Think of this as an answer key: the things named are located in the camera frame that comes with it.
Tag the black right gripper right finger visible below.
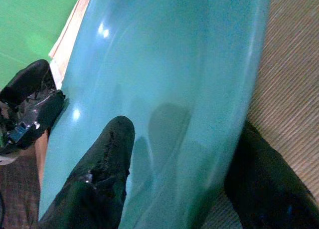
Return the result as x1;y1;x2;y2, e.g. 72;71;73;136
223;121;319;229

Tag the beige woven placemat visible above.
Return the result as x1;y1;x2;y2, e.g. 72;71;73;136
201;0;319;229

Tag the teal round plate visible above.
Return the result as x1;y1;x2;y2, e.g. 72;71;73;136
38;0;273;229

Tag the brown checked rug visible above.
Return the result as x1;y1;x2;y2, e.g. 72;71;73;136
0;155;42;229

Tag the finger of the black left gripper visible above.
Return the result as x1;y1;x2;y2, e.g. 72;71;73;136
0;59;57;107
4;88;66;150

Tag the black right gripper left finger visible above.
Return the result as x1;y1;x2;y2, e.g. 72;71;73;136
37;115;136;229

